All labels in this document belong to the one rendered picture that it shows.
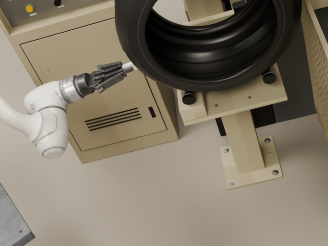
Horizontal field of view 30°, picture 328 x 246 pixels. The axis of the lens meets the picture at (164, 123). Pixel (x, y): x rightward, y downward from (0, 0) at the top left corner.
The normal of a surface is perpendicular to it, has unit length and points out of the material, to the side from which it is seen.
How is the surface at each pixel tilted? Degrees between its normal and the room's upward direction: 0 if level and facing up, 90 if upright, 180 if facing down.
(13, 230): 0
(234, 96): 0
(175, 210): 0
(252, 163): 90
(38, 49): 90
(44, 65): 90
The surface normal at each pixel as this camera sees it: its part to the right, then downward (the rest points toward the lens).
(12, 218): -0.28, -0.67
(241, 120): 0.07, 0.70
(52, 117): 0.46, -0.62
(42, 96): -0.33, -0.43
